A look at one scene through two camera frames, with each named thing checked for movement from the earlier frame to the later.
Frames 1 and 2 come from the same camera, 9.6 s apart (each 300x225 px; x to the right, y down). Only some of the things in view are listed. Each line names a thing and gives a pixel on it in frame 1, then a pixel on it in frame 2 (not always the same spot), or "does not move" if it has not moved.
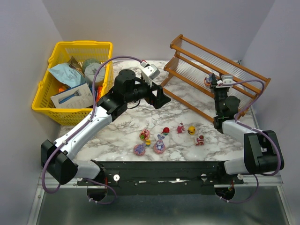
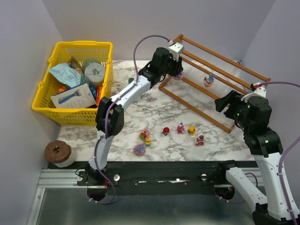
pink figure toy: x=181 y=128 does not move
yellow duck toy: x=191 y=130 does not move
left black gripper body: x=152 y=94 to x=177 y=66
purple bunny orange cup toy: x=207 y=81 does not move
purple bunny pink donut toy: x=139 y=149 does not move
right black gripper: x=218 y=89 to x=226 y=106
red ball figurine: x=165 y=131 does not move
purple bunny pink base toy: x=159 y=146 to x=179 y=77
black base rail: x=163 y=177 does not move
